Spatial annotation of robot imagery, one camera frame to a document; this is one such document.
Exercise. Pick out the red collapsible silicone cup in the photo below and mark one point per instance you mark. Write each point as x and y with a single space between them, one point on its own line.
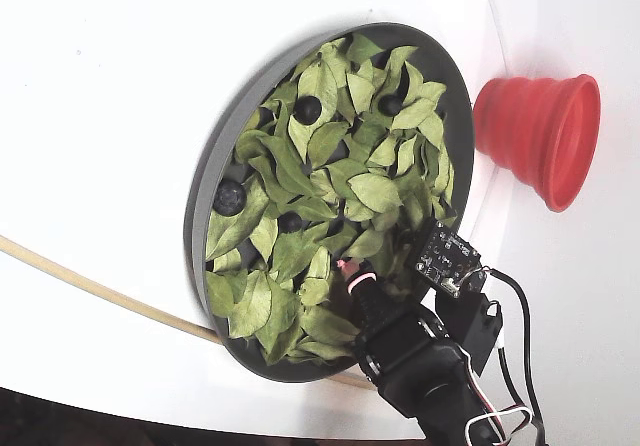
535 136

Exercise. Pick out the grey round bowl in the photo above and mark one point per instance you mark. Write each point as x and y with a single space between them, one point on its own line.
452 71

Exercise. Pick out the small dark blueberry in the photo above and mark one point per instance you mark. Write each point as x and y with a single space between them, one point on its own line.
290 222

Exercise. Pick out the beige curved strip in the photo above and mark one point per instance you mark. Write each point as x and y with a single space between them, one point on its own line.
75 277

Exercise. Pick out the black camera circuit board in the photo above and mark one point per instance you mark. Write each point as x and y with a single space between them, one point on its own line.
442 256

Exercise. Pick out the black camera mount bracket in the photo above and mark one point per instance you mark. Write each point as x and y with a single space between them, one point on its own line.
477 333

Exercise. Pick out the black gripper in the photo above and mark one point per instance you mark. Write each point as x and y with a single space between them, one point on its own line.
387 337

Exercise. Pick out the pile of green leaves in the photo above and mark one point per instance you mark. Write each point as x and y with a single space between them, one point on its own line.
375 191

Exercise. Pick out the large dark blueberry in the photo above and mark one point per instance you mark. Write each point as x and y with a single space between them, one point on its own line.
230 198

